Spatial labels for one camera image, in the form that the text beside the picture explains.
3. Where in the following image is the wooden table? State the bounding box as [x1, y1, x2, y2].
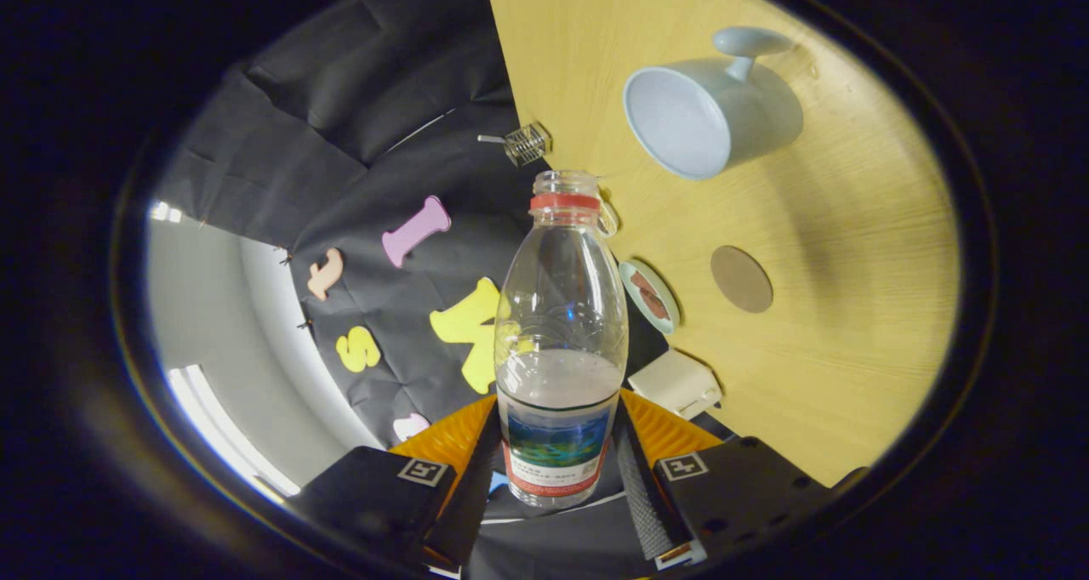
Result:
[482, 0, 962, 488]

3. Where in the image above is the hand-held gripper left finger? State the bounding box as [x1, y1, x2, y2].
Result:
[288, 393, 503, 577]

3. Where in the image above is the white cup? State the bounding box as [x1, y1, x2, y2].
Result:
[623, 26, 805, 181]

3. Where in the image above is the white toaster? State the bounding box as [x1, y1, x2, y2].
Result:
[627, 349, 724, 421]

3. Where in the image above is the large ceiling light panel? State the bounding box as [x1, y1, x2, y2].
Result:
[166, 363, 301, 498]

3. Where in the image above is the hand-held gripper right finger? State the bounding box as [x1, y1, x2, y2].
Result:
[614, 389, 835, 574]

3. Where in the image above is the round brown coaster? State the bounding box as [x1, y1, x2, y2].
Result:
[710, 245, 774, 315]

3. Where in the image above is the small pale green plate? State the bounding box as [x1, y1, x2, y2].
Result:
[619, 259, 682, 336]

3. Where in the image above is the clear plastic juice bottle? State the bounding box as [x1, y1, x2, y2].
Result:
[494, 170, 630, 509]

